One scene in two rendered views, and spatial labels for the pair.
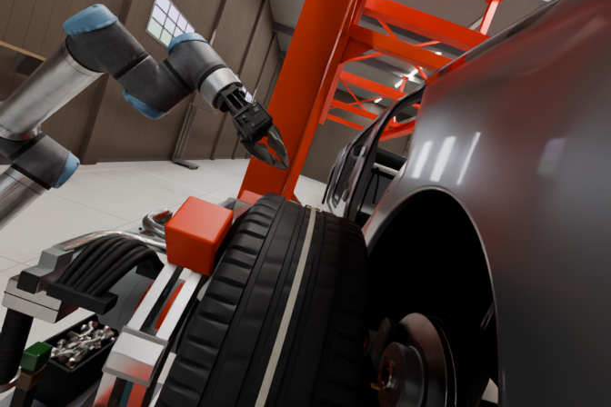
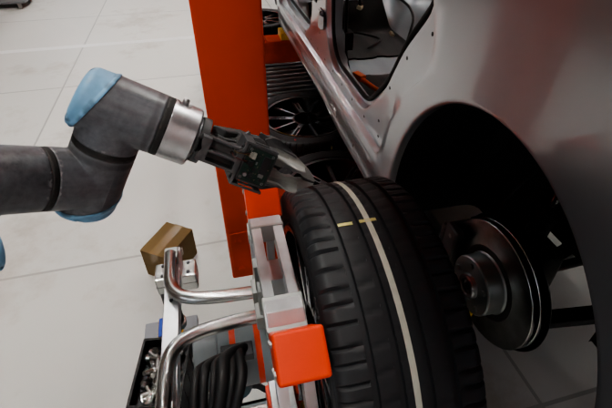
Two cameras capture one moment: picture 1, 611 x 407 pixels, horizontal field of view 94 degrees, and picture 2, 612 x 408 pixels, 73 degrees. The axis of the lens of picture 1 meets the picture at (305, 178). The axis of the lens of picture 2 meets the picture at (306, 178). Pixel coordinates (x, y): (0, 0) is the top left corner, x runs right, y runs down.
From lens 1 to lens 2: 46 cm
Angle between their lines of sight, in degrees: 35
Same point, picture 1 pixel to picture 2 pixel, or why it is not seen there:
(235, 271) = (355, 373)
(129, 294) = not seen: hidden behind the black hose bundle
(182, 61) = (108, 139)
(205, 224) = (311, 361)
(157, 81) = (95, 181)
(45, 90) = not seen: outside the picture
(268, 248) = (367, 330)
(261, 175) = (231, 116)
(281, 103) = (209, 1)
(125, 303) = not seen: hidden behind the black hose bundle
